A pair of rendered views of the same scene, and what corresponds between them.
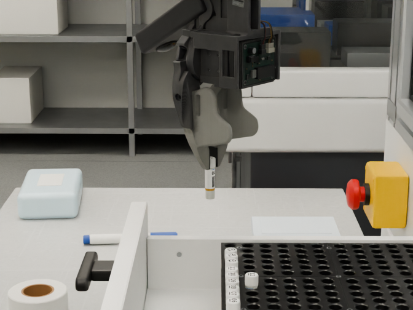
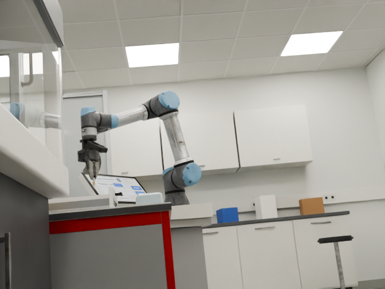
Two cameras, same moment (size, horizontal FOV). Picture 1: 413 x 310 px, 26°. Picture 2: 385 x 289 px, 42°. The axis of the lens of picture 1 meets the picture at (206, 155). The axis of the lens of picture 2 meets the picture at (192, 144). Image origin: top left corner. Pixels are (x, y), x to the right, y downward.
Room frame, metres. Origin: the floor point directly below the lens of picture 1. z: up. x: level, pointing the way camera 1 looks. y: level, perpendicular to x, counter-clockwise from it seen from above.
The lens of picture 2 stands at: (3.38, 0.28, 0.55)
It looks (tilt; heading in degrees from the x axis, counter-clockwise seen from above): 13 degrees up; 175
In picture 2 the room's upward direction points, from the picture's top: 6 degrees counter-clockwise
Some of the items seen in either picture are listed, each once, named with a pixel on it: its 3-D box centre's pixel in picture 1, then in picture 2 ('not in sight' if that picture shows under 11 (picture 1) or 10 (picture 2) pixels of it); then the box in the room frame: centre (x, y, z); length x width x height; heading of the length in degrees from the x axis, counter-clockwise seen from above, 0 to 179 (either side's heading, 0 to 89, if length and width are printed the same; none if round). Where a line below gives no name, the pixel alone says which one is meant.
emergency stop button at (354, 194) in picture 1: (357, 194); not in sight; (1.12, -0.20, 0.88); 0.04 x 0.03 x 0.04; 179
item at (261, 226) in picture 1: (294, 230); not in sight; (1.27, -0.13, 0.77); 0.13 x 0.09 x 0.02; 90
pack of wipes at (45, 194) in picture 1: (51, 192); (148, 200); (1.41, 0.26, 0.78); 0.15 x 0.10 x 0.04; 4
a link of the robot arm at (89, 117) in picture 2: not in sight; (89, 118); (0.92, -0.01, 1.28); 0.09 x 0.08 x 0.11; 122
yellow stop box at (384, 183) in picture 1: (383, 194); not in sight; (1.12, -0.23, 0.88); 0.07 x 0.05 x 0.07; 179
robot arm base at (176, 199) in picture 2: not in sight; (176, 199); (0.50, 0.40, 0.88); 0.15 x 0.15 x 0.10
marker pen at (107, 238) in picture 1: (130, 238); not in sight; (1.24, 0.11, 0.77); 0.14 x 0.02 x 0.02; 94
